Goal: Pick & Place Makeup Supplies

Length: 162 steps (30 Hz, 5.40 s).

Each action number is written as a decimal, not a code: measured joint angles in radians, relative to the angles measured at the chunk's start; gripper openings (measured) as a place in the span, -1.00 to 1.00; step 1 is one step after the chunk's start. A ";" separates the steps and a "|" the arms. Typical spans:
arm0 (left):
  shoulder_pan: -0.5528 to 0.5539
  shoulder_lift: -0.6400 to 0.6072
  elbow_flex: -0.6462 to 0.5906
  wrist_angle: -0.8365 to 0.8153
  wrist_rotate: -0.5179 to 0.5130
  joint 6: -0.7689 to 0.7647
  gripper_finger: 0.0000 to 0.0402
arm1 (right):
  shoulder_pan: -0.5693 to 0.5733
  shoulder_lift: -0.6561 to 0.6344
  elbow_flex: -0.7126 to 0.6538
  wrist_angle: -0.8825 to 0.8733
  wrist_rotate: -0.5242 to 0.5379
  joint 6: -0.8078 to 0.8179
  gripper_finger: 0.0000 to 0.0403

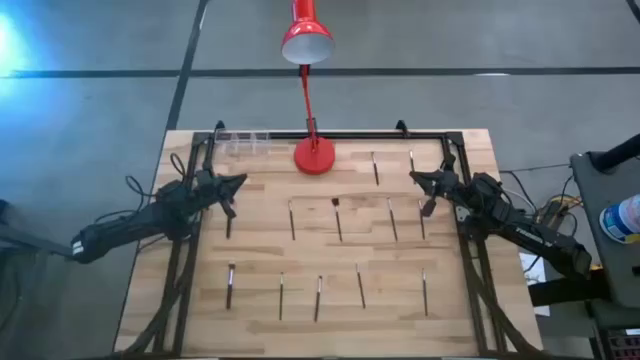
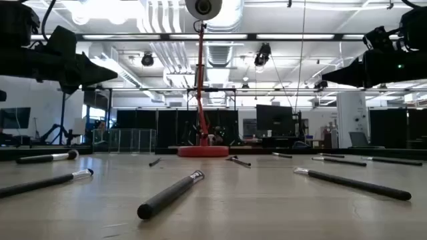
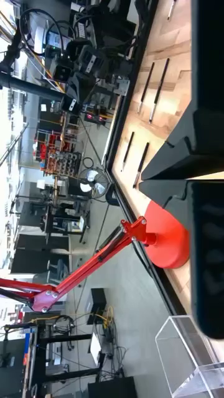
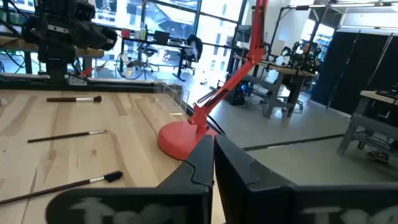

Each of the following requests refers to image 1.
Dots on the red desk lamp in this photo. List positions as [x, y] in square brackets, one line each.
[314, 156]

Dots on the large round-head powder brush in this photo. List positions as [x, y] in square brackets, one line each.
[228, 227]

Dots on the white paper sheet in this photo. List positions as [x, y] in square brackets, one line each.
[536, 275]

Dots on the black equipment box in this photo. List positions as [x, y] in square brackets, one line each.
[620, 347]

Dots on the blue and white canister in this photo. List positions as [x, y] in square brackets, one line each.
[622, 220]

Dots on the thin black makeup brush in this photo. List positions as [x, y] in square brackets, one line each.
[281, 297]
[422, 225]
[360, 286]
[291, 220]
[411, 161]
[318, 297]
[392, 220]
[375, 170]
[424, 292]

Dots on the medium fluffy-head makeup brush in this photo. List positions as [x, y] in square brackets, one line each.
[230, 285]

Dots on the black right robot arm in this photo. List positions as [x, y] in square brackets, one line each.
[530, 235]

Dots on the black aluminium table frame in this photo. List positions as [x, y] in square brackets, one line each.
[360, 135]

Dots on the black table clamp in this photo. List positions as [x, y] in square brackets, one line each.
[219, 126]
[401, 127]

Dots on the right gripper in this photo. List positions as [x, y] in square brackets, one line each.
[452, 185]

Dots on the angled dark-head makeup brush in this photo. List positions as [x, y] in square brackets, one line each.
[337, 220]

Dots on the grey equipment cart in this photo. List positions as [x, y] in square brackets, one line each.
[590, 210]

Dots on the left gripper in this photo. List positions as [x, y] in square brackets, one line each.
[210, 185]

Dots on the dark grey stand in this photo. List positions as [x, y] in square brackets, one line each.
[25, 240]

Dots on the clear acrylic brush organizer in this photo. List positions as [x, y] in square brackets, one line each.
[245, 145]

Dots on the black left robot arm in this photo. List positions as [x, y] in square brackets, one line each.
[125, 225]

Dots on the black pole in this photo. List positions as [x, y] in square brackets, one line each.
[617, 154]

